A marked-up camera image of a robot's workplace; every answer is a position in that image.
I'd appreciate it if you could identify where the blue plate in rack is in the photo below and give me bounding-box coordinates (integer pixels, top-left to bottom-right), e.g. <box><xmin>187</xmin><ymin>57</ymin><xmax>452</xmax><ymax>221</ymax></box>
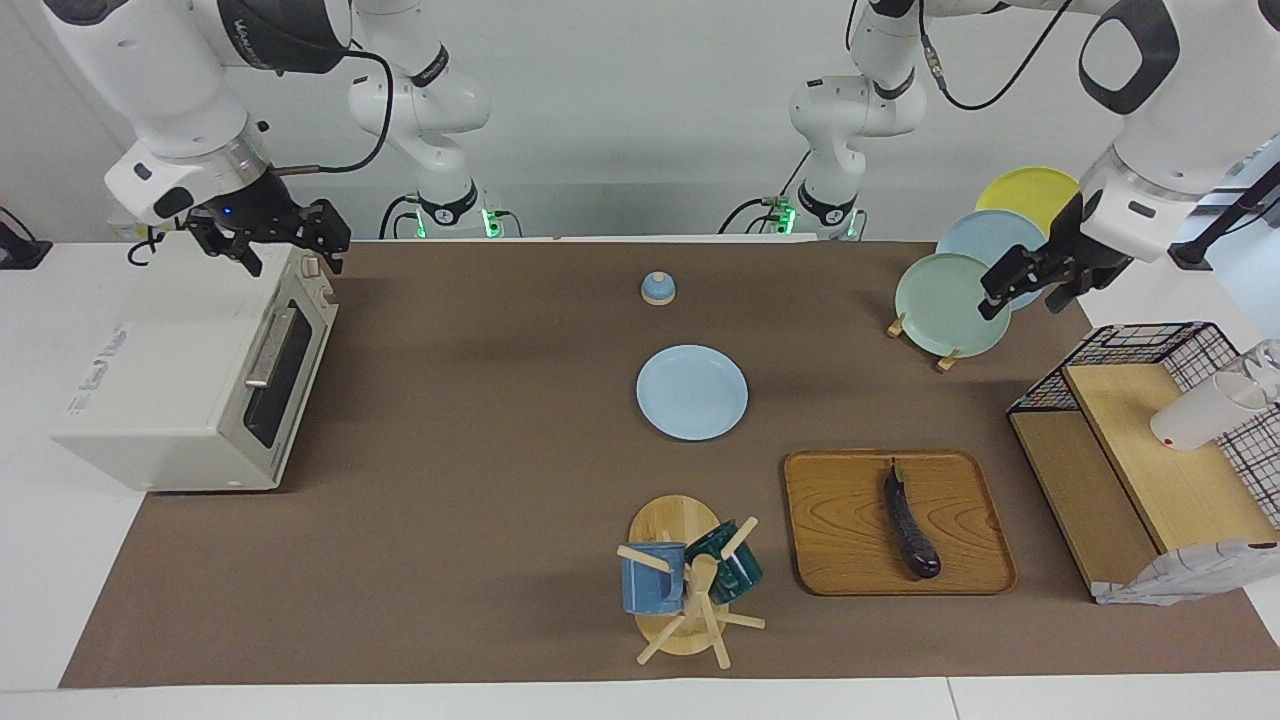
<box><xmin>936</xmin><ymin>209</ymin><xmax>1049</xmax><ymax>313</ymax></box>

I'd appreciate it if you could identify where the wooden stepped shelf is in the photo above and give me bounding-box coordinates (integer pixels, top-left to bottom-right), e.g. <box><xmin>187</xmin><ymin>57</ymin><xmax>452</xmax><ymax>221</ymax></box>
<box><xmin>1008</xmin><ymin>363</ymin><xmax>1280</xmax><ymax>601</ymax></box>

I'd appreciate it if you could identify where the blue mug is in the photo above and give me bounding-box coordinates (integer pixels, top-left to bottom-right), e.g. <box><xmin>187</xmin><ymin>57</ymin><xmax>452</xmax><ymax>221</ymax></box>
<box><xmin>620</xmin><ymin>542</ymin><xmax>687</xmax><ymax>615</ymax></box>

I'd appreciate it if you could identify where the wooden tray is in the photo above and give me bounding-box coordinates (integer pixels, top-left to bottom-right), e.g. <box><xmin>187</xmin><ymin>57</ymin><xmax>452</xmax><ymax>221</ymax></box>
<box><xmin>782</xmin><ymin>449</ymin><xmax>1018</xmax><ymax>597</ymax></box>

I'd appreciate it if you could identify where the wooden mug tree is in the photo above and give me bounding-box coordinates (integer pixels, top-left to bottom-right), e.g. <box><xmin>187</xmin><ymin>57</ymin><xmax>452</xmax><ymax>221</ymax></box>
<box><xmin>616</xmin><ymin>494</ymin><xmax>767</xmax><ymax>670</ymax></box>

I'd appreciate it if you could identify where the wooden plate rack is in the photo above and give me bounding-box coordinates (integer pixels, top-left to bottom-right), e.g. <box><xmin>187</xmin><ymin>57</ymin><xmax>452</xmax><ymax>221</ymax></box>
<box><xmin>886</xmin><ymin>313</ymin><xmax>961</xmax><ymax>373</ymax></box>

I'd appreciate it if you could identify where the white toaster oven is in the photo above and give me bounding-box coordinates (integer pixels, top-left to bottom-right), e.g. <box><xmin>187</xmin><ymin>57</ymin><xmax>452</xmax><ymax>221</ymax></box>
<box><xmin>52</xmin><ymin>245</ymin><xmax>339</xmax><ymax>493</ymax></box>

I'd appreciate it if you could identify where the grey white cloth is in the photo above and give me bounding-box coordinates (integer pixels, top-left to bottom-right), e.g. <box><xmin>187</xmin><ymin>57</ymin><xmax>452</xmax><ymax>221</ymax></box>
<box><xmin>1092</xmin><ymin>540</ymin><xmax>1280</xmax><ymax>607</ymax></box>

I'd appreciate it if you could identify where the white cup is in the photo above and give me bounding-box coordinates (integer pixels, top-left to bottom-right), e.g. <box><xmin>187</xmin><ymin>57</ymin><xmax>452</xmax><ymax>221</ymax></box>
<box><xmin>1150</xmin><ymin>372</ymin><xmax>1269</xmax><ymax>453</ymax></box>

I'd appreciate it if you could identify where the clear glass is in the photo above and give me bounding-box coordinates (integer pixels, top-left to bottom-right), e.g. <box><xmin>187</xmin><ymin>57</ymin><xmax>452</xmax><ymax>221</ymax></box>
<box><xmin>1225</xmin><ymin>338</ymin><xmax>1280</xmax><ymax>406</ymax></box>

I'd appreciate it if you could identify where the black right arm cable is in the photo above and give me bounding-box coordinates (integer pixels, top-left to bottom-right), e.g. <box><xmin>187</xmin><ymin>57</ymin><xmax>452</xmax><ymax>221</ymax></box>
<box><xmin>270</xmin><ymin>48</ymin><xmax>396</xmax><ymax>177</ymax></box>

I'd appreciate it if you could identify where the glass oven door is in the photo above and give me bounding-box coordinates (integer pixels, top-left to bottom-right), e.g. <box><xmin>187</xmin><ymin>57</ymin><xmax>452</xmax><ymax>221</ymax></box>
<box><xmin>232</xmin><ymin>268</ymin><xmax>339</xmax><ymax>489</ymax></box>

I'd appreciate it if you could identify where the yellow plate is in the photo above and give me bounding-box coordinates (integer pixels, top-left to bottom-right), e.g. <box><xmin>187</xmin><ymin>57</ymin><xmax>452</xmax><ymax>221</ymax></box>
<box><xmin>975</xmin><ymin>166</ymin><xmax>1083</xmax><ymax>238</ymax></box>

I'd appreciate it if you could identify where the green plate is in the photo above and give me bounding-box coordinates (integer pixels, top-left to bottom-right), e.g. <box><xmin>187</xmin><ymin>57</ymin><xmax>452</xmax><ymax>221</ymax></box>
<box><xmin>894</xmin><ymin>252</ymin><xmax>1013</xmax><ymax>359</ymax></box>

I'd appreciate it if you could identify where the brown table mat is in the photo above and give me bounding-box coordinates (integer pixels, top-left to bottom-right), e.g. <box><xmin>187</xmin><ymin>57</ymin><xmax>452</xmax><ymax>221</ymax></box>
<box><xmin>60</xmin><ymin>240</ymin><xmax>1280</xmax><ymax>689</ymax></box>

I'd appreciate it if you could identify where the dark green mug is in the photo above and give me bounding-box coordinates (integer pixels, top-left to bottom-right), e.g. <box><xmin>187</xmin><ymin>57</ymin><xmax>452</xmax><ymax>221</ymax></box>
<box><xmin>685</xmin><ymin>520</ymin><xmax>764</xmax><ymax>605</ymax></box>

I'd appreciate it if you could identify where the black wire basket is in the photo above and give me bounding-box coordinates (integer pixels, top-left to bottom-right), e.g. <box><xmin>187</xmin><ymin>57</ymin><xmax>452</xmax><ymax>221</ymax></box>
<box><xmin>1007</xmin><ymin>322</ymin><xmax>1280</xmax><ymax>531</ymax></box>

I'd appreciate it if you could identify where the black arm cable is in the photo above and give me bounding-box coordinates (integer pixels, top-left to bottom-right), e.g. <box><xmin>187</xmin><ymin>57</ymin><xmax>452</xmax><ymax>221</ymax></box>
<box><xmin>270</xmin><ymin>48</ymin><xmax>396</xmax><ymax>177</ymax></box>
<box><xmin>915</xmin><ymin>0</ymin><xmax>1076</xmax><ymax>111</ymax></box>

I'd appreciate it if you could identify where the black stand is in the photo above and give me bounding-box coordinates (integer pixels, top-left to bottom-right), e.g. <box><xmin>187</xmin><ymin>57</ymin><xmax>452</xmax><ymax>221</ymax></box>
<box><xmin>1168</xmin><ymin>165</ymin><xmax>1280</xmax><ymax>271</ymax></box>

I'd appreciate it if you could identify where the black base cable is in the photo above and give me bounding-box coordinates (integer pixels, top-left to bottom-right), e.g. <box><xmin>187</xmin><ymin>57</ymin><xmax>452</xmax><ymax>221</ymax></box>
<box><xmin>718</xmin><ymin>150</ymin><xmax>813</xmax><ymax>236</ymax></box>
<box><xmin>378</xmin><ymin>193</ymin><xmax>421</xmax><ymax>241</ymax></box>

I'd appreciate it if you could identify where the light blue plate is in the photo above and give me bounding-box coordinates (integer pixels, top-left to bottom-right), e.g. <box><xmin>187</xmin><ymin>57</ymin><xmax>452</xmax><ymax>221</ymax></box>
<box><xmin>636</xmin><ymin>345</ymin><xmax>749</xmax><ymax>441</ymax></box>

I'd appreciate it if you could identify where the black clamp base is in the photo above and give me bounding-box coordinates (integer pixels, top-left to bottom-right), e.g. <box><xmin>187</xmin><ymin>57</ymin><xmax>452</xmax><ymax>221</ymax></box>
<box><xmin>0</xmin><ymin>205</ymin><xmax>53</xmax><ymax>271</ymax></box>

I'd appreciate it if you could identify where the dark purple eggplant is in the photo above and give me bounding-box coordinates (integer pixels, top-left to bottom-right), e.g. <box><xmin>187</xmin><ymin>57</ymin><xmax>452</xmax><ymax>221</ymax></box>
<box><xmin>883</xmin><ymin>458</ymin><xmax>943</xmax><ymax>580</ymax></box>

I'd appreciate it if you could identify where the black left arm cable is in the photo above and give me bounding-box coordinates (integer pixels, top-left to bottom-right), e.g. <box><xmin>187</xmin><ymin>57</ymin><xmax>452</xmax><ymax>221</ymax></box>
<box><xmin>915</xmin><ymin>0</ymin><xmax>1076</xmax><ymax>111</ymax></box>

